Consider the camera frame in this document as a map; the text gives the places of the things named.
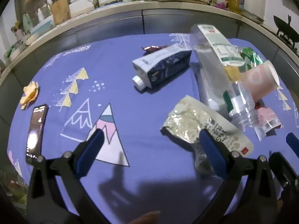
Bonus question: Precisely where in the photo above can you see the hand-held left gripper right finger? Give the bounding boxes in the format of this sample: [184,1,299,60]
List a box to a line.
[194,129,278,224]

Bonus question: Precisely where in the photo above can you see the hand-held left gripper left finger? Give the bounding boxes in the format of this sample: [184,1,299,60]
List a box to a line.
[26,129,110,224]

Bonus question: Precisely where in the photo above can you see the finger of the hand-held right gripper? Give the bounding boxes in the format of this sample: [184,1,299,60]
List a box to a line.
[286,133,299,159]
[268,152,299,193]

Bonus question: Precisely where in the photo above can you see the pink clear wrapper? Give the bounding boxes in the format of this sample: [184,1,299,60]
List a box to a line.
[253,103,283,141]

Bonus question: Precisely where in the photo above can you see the silver food pouch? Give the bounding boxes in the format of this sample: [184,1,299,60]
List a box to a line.
[160,95,255,174]

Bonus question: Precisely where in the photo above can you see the pink paper cup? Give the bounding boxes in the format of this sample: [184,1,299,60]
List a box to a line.
[241,60,280,99]

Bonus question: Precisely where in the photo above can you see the clear plastic bottle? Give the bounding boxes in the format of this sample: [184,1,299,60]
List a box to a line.
[190,24,258,131]

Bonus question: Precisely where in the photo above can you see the green snack bag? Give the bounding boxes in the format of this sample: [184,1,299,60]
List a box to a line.
[237,47,264,71]

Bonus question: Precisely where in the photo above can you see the blue milk carton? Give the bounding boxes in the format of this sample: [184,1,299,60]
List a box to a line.
[132,44,192,91]

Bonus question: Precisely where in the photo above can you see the brown foil wrapper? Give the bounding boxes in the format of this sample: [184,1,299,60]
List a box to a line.
[141,45,169,56]

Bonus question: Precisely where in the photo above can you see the person's left hand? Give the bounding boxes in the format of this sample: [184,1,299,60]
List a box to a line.
[127,211,161,224]

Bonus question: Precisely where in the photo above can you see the blue printed cloth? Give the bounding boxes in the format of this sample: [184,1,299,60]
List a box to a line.
[7,33,299,224]

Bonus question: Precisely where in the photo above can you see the black smartphone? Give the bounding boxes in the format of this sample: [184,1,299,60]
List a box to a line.
[25,104,49,166]

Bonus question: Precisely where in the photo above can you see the orange peel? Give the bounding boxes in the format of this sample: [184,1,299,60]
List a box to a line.
[20,81,40,111]

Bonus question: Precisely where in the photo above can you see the black gas stove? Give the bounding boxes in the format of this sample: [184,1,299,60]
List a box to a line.
[277,28,299,50]

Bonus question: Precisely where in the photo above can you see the black wok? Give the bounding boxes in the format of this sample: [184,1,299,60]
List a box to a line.
[273,15,299,43]

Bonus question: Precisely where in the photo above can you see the light blue tub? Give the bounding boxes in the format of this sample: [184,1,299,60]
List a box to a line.
[30,19,54,36]

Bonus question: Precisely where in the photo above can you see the metal pan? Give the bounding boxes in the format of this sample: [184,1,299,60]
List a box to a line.
[242,10,265,25]

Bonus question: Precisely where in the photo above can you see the grey cabinet fronts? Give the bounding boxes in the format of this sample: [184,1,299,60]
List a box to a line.
[0,8,299,145]

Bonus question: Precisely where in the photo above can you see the upright wooden cutting board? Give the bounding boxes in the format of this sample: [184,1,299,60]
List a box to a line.
[50,0,71,26]

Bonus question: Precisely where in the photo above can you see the yellow cooking oil bottle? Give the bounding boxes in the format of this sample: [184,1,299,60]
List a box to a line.
[228,0,246,14]

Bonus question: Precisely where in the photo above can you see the white kitchen countertop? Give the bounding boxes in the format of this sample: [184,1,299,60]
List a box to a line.
[0,0,299,84]

